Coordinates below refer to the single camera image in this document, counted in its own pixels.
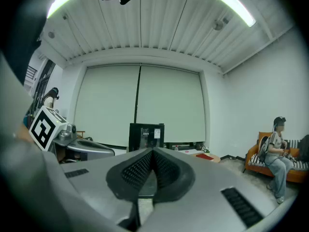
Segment person's left hand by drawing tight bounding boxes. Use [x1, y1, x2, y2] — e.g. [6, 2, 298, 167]
[57, 145, 82, 163]

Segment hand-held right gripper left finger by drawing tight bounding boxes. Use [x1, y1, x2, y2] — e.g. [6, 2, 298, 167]
[60, 147, 154, 231]

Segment white roller blind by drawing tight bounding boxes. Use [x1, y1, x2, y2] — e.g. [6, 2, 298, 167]
[73, 65, 141, 147]
[135, 65, 207, 144]

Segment striped sofa cushion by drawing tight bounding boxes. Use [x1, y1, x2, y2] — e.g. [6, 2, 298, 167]
[248, 139, 309, 172]

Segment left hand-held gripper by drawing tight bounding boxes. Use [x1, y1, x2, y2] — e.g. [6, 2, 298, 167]
[28, 105, 115, 157]

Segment grey ceiling-mounted fixture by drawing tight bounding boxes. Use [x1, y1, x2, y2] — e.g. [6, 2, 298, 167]
[212, 17, 230, 31]

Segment black computer monitor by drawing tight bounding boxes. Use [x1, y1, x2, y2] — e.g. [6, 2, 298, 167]
[128, 122, 166, 153]

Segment person's black clothes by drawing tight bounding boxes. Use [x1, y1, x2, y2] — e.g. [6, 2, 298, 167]
[0, 0, 48, 86]

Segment round wooden table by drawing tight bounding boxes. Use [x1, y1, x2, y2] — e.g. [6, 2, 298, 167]
[190, 152, 222, 164]

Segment person's left forearm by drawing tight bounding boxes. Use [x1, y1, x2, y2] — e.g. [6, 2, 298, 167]
[14, 124, 34, 144]

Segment black mezzanine railing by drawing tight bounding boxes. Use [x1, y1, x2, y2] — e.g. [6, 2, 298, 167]
[25, 65, 37, 81]

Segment ceiling light tube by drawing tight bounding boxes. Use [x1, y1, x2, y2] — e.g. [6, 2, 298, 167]
[193, 0, 256, 28]
[47, 0, 80, 19]

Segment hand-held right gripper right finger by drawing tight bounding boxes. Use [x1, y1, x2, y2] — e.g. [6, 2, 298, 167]
[144, 147, 277, 232]

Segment black bag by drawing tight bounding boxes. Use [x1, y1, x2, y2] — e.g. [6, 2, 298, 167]
[298, 134, 309, 162]

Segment orange sofa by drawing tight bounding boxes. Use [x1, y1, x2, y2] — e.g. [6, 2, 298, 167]
[242, 131, 309, 184]

